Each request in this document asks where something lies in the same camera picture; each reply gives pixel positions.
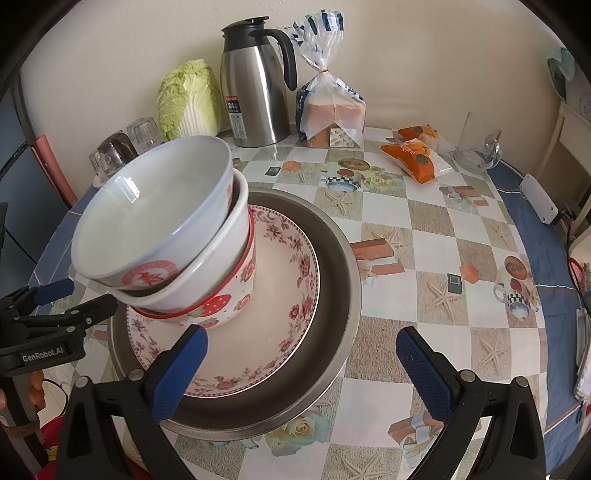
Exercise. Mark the stainless steel basin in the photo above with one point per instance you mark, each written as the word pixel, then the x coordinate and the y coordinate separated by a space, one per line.
pixel 337 295

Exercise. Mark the dark blue cabinet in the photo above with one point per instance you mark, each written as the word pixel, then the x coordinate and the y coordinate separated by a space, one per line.
pixel 27 194

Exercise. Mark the person's left hand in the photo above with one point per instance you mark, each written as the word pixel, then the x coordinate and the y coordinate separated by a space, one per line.
pixel 37 390

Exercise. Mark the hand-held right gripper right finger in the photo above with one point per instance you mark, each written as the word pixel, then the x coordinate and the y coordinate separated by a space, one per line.
pixel 425 374

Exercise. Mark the white square bowl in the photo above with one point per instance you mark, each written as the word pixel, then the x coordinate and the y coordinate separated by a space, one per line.
pixel 221 258

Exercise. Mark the white power strip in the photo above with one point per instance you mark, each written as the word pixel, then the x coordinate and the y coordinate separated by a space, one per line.
pixel 538 198

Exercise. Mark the stainless steel thermos jug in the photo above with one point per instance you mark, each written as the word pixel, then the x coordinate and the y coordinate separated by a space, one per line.
pixel 251 92

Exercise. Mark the orange snack packet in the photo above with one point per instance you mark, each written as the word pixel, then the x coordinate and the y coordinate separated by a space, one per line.
pixel 415 159
pixel 418 134

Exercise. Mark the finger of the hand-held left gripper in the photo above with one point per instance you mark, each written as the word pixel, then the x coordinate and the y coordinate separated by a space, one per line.
pixel 87 311
pixel 55 288

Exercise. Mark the clear glass tumbler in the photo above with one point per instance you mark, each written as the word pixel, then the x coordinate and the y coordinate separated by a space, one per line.
pixel 143 134
pixel 101 166

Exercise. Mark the white bowl with red emblem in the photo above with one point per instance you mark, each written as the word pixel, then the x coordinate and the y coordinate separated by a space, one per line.
pixel 152 207

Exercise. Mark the teal cloth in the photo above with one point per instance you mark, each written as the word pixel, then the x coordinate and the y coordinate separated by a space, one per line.
pixel 561 69

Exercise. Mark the checkered printed tablecloth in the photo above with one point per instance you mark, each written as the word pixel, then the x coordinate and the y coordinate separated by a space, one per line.
pixel 415 240

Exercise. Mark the pink board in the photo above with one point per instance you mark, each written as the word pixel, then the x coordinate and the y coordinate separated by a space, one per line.
pixel 51 170

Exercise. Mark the floral round plate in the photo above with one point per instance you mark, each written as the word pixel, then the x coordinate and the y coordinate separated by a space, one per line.
pixel 277 295

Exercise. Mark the napa cabbage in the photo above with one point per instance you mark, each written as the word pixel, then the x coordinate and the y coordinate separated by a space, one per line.
pixel 189 101

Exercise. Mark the white shelf unit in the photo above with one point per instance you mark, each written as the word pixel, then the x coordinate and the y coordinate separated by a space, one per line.
pixel 561 129

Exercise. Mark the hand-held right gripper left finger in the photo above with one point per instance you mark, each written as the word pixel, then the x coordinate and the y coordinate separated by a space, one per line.
pixel 180 374

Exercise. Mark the red patterned cloth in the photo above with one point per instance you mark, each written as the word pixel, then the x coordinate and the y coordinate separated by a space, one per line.
pixel 53 438

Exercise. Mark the bagged sliced bread loaf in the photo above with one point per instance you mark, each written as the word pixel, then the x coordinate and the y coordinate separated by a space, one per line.
pixel 332 115

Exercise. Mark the strawberry print bowl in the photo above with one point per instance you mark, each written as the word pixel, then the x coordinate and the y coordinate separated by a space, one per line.
pixel 231 295

